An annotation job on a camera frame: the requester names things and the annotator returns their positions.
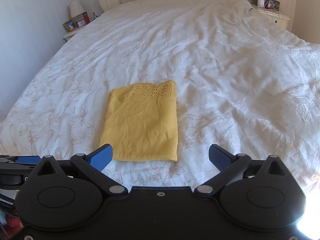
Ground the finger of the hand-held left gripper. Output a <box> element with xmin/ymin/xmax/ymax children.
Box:
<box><xmin>0</xmin><ymin>155</ymin><xmax>42</xmax><ymax>173</ymax></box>

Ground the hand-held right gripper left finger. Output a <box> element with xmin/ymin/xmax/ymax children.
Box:
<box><xmin>31</xmin><ymin>144</ymin><xmax>126</xmax><ymax>196</ymax></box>

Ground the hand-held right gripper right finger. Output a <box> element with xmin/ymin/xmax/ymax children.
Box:
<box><xmin>194</xmin><ymin>144</ymin><xmax>297</xmax><ymax>197</ymax></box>

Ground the yellow knit sweater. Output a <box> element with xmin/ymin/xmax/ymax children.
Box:
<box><xmin>99</xmin><ymin>80</ymin><xmax>178</xmax><ymax>162</ymax></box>

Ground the white floral bedspread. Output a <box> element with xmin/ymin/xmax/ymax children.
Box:
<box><xmin>0</xmin><ymin>0</ymin><xmax>320</xmax><ymax>195</ymax></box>

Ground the cream nightstand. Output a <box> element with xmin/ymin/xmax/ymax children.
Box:
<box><xmin>251</xmin><ymin>3</ymin><xmax>291</xmax><ymax>31</ymax></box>
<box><xmin>62</xmin><ymin>27</ymin><xmax>84</xmax><ymax>42</ymax></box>

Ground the white shade table lamp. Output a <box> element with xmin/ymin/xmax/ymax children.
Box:
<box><xmin>69</xmin><ymin>0</ymin><xmax>84</xmax><ymax>20</ymax></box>

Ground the wooden photo frame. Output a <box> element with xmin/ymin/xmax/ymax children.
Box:
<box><xmin>62</xmin><ymin>19</ymin><xmax>79</xmax><ymax>32</ymax></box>
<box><xmin>265</xmin><ymin>0</ymin><xmax>281</xmax><ymax>11</ymax></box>

